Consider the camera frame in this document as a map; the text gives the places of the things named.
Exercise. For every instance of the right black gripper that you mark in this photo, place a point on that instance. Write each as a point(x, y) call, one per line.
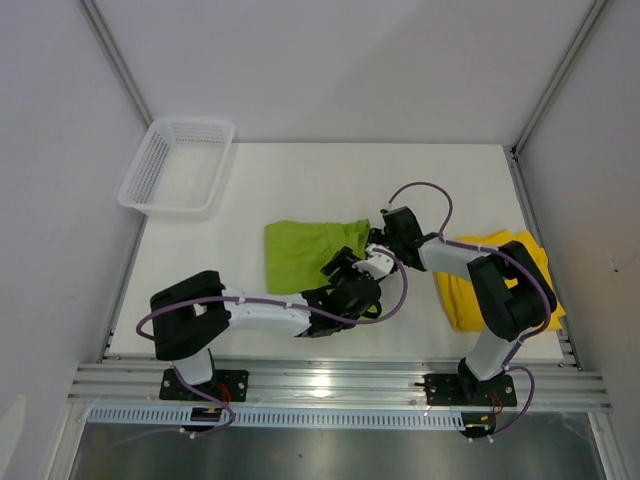
point(377, 237)

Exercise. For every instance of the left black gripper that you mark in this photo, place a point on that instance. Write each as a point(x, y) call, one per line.
point(342, 260)

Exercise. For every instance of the green fabric shorts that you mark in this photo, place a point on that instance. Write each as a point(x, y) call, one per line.
point(295, 252)

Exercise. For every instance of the yellow fabric shorts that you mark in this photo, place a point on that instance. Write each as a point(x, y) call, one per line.
point(457, 295)

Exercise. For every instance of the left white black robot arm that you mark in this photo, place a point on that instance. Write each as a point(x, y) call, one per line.
point(188, 316)

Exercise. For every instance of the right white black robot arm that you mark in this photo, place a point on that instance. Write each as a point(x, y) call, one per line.
point(514, 298)

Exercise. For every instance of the white plastic mesh basket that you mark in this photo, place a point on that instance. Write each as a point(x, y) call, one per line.
point(179, 170)

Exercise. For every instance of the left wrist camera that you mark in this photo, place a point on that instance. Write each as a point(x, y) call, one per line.
point(378, 262)

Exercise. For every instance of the aluminium mounting rail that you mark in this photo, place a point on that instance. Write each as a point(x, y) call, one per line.
point(338, 384)

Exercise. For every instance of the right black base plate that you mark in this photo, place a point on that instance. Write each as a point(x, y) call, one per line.
point(442, 389)

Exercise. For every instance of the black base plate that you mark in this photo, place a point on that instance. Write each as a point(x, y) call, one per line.
point(227, 385)
point(442, 389)

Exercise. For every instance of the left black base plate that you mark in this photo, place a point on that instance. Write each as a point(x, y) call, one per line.
point(227, 385)

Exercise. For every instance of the white slotted cable duct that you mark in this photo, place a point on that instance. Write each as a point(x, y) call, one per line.
point(438, 420)

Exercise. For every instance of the right aluminium corner post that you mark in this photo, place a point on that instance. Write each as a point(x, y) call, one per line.
point(577, 46)

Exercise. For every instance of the aluminium corner post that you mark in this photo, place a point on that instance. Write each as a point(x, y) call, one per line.
point(577, 46)
point(112, 53)

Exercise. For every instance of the left aluminium corner post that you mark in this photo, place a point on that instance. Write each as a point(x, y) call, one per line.
point(112, 53)

